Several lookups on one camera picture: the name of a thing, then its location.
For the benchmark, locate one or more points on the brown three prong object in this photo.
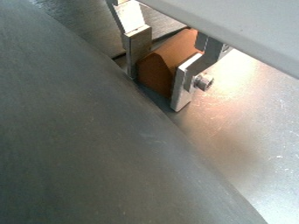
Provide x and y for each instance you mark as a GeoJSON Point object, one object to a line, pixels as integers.
{"type": "Point", "coordinates": [156, 67]}

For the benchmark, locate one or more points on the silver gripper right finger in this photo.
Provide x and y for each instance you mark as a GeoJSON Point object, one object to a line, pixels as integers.
{"type": "Point", "coordinates": [189, 76]}

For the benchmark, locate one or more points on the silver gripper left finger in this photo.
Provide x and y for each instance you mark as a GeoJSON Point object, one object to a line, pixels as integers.
{"type": "Point", "coordinates": [134, 32]}

